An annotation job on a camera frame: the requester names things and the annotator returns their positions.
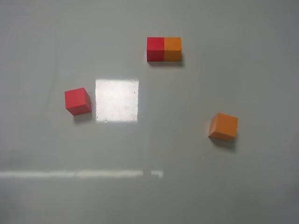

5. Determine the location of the red template cube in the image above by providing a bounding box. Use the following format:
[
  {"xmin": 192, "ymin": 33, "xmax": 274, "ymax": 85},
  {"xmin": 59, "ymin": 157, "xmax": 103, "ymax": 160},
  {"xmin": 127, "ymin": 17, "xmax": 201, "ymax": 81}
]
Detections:
[{"xmin": 147, "ymin": 37, "xmax": 164, "ymax": 62}]

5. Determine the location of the orange template cube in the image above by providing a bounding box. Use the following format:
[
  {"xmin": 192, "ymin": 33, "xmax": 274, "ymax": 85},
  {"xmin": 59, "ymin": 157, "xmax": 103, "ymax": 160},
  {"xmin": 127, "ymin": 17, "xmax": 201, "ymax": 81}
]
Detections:
[{"xmin": 164, "ymin": 37, "xmax": 182, "ymax": 62}]

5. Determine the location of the loose red cube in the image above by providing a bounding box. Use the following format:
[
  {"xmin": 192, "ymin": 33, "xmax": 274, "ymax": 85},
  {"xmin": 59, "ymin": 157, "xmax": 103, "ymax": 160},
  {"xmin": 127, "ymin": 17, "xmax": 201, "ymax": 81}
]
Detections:
[{"xmin": 64, "ymin": 88, "xmax": 92, "ymax": 116}]

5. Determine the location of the loose orange cube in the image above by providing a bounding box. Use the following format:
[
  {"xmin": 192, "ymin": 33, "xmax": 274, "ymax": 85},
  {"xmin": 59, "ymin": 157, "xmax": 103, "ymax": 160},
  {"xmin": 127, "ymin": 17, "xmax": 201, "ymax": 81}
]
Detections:
[{"xmin": 208, "ymin": 113, "xmax": 238, "ymax": 142}]

